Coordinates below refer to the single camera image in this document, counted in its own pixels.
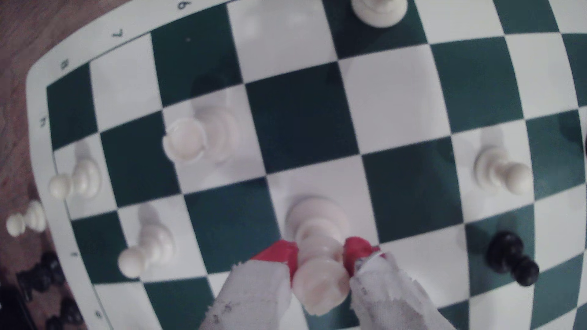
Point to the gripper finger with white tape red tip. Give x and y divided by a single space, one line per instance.
257 298
390 298

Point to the white pawn f5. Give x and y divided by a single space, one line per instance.
318 275

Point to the white pawn chess piece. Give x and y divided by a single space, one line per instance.
495 167
85 176
151 245
32 216

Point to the black pawn chess piece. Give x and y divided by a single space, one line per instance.
504 250

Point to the white rook chess piece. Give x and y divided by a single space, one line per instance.
183 140

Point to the green white chess board mat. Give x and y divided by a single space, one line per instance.
394 101

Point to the black rook chess piece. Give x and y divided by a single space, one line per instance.
43 272

